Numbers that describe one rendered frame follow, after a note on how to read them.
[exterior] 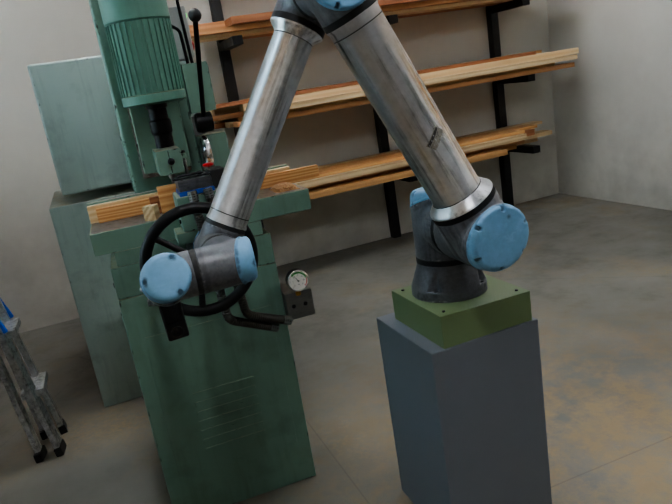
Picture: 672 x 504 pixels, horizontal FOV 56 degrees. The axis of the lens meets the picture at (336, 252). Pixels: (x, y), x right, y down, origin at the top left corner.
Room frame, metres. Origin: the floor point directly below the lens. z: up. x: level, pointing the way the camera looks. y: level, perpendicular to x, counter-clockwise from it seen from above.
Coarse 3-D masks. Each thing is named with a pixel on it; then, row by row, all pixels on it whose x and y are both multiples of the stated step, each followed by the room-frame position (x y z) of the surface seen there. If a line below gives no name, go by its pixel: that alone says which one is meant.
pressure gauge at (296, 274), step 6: (294, 270) 1.72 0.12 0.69; (300, 270) 1.72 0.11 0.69; (288, 276) 1.71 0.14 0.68; (294, 276) 1.71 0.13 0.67; (300, 276) 1.72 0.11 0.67; (306, 276) 1.72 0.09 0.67; (288, 282) 1.70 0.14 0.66; (294, 282) 1.71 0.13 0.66; (300, 282) 1.72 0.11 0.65; (306, 282) 1.72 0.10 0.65; (294, 288) 1.71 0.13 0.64; (300, 288) 1.72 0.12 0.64; (300, 294) 1.74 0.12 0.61
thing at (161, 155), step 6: (156, 150) 1.85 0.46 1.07; (162, 150) 1.81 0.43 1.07; (168, 150) 1.81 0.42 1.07; (174, 150) 1.82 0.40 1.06; (180, 150) 1.82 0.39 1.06; (156, 156) 1.80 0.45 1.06; (162, 156) 1.81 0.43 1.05; (168, 156) 1.81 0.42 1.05; (174, 156) 1.81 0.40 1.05; (180, 156) 1.82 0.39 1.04; (156, 162) 1.84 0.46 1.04; (162, 162) 1.80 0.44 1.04; (180, 162) 1.82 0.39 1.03; (156, 168) 1.92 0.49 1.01; (162, 168) 1.80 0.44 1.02; (168, 168) 1.81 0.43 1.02; (174, 168) 1.81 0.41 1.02; (180, 168) 1.82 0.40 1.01; (162, 174) 1.80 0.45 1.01; (168, 174) 1.81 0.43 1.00; (174, 174) 1.85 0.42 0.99
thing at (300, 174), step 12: (300, 168) 1.96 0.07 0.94; (312, 168) 1.97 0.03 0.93; (264, 180) 1.92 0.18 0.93; (276, 180) 1.93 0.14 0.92; (288, 180) 1.95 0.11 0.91; (300, 180) 1.96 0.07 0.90; (120, 204) 1.81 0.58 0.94; (132, 204) 1.81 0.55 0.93; (144, 204) 1.82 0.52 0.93; (108, 216) 1.79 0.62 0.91; (120, 216) 1.80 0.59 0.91
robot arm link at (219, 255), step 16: (208, 240) 1.26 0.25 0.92; (224, 240) 1.22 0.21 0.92; (240, 240) 1.20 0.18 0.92; (192, 256) 1.16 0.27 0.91; (208, 256) 1.16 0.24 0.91; (224, 256) 1.17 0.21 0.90; (240, 256) 1.17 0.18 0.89; (208, 272) 1.15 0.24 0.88; (224, 272) 1.16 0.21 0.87; (240, 272) 1.17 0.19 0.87; (256, 272) 1.19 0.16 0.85; (208, 288) 1.16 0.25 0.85; (224, 288) 1.18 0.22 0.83
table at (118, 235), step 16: (272, 192) 1.83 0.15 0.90; (288, 192) 1.79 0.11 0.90; (304, 192) 1.80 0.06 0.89; (256, 208) 1.76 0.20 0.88; (272, 208) 1.77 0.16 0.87; (288, 208) 1.78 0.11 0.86; (304, 208) 1.80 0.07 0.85; (96, 224) 1.77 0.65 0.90; (112, 224) 1.73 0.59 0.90; (128, 224) 1.69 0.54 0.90; (144, 224) 1.67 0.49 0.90; (176, 224) 1.69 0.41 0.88; (96, 240) 1.63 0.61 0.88; (112, 240) 1.64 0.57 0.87; (128, 240) 1.65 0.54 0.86; (192, 240) 1.61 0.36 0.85; (96, 256) 1.63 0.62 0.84
